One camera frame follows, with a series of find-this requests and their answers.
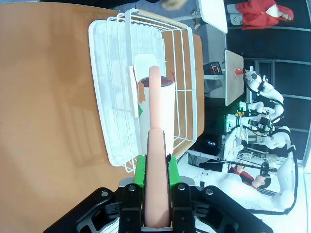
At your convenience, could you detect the black boom pole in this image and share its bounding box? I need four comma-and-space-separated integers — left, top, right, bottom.
199, 159, 278, 176

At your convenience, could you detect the bystander in red top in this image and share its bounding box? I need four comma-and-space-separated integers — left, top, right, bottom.
230, 165, 272, 190

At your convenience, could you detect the person left hand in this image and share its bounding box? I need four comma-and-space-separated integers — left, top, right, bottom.
161, 0, 187, 10

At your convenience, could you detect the black box with blue lights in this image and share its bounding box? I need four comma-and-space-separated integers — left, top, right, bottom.
193, 135, 225, 156

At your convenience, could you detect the white drip tray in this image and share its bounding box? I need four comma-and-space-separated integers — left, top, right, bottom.
88, 19, 166, 167

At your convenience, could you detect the white background table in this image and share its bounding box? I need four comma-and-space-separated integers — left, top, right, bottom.
224, 49, 244, 107

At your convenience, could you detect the white plastic cutlery cup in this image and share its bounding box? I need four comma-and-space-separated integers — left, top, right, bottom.
125, 53, 169, 119

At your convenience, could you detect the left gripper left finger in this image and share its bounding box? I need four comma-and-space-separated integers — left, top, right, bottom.
45, 155, 147, 233

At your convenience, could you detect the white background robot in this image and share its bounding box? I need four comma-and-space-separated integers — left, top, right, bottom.
244, 114, 293, 149
242, 69, 285, 127

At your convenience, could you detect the control box with green light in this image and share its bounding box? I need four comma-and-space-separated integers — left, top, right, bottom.
224, 101, 246, 134

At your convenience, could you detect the bystander in red jacket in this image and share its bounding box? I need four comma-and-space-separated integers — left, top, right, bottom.
236, 0, 295, 31

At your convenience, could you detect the black crate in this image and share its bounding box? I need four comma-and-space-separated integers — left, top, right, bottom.
203, 61, 225, 76

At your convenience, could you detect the white wire dish rack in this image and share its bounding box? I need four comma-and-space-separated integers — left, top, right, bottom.
106, 8, 198, 174

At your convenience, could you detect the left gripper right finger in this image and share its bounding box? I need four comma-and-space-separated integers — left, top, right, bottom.
169, 156, 273, 233

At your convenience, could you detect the white power strip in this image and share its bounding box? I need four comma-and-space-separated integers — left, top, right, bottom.
240, 151, 278, 163

